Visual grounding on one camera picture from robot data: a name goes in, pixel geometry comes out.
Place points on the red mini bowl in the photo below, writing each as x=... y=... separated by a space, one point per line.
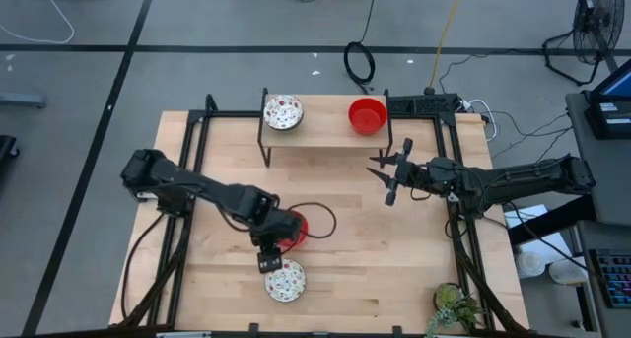
x=367 y=116
x=301 y=232

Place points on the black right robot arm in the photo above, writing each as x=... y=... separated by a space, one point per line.
x=517 y=178

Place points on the black power strip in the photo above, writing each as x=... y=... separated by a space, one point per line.
x=419 y=104

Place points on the grey desk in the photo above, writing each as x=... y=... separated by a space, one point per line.
x=611 y=180

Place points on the white paper sheet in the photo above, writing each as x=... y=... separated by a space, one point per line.
x=530 y=215

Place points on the grey floor bar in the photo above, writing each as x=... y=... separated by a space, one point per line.
x=22 y=100

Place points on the wooden shelf with black legs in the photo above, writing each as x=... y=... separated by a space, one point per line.
x=325 y=126

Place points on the black metal table frame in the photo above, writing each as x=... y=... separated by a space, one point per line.
x=439 y=131

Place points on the black keyboard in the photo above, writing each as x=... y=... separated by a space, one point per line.
x=613 y=279

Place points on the black floor fan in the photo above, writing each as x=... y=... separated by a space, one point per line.
x=599 y=22

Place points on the black floor object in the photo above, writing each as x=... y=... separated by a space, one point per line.
x=6 y=148

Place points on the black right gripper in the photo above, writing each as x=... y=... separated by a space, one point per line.
x=409 y=173

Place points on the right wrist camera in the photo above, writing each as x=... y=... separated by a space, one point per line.
x=443 y=169

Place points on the black desk bar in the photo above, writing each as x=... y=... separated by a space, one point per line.
x=552 y=222

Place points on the potted green plant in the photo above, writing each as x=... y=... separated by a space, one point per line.
x=451 y=298

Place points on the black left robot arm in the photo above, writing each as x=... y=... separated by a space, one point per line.
x=197 y=187

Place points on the black laptop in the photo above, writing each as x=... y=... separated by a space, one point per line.
x=609 y=116

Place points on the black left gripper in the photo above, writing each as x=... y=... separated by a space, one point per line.
x=276 y=227

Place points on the white cup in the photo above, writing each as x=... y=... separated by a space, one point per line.
x=567 y=271
x=530 y=264

